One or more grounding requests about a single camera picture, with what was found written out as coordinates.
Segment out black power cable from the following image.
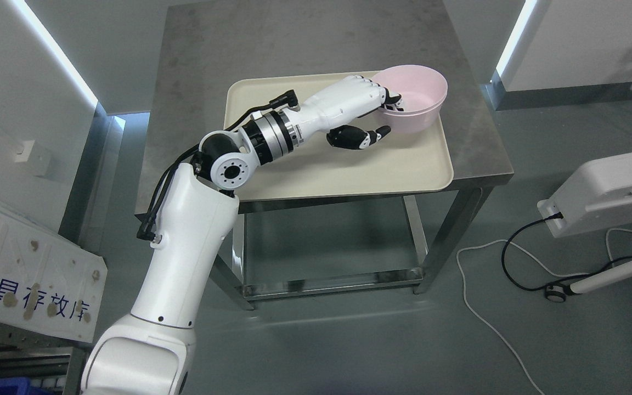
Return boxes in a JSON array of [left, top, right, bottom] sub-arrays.
[[501, 214, 632, 292]]

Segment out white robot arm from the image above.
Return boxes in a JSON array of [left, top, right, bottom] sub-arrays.
[[80, 90, 298, 394]]

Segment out white machine with warning label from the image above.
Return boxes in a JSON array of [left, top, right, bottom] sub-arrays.
[[537, 153, 632, 238]]

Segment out white stand leg with caster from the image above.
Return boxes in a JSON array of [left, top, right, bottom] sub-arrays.
[[544, 261, 632, 303]]

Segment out pink bowl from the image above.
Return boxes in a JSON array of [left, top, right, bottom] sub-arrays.
[[375, 105, 442, 133], [372, 65, 448, 118]]

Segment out white floor cable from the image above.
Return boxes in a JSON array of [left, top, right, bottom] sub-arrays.
[[456, 240, 569, 395]]

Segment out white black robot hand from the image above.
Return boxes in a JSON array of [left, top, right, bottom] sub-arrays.
[[283, 75, 403, 150]]

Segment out white wall socket left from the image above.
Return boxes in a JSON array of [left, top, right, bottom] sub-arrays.
[[14, 140, 53, 177]]

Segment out stainless steel table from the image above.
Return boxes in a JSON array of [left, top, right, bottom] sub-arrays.
[[134, 0, 515, 311]]

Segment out white sign board blue letters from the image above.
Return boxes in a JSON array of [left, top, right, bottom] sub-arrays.
[[0, 202, 108, 343]]

